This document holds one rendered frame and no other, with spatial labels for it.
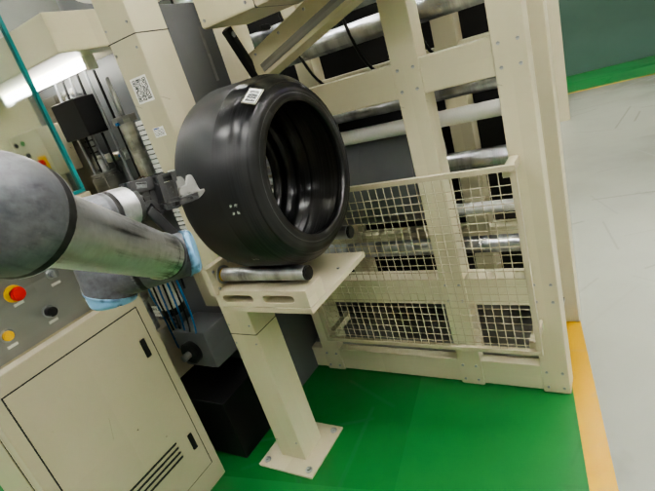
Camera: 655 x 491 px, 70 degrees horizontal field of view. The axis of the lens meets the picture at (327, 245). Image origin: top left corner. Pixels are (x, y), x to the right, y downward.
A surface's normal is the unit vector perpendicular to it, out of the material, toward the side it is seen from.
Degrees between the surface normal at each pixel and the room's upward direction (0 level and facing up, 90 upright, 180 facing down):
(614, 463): 0
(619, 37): 90
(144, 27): 90
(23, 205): 90
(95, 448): 90
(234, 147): 68
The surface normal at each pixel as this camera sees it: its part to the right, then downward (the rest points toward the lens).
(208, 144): -0.54, -0.14
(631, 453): -0.28, -0.90
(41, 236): 0.90, 0.29
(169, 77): 0.84, -0.05
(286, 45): -0.47, 0.44
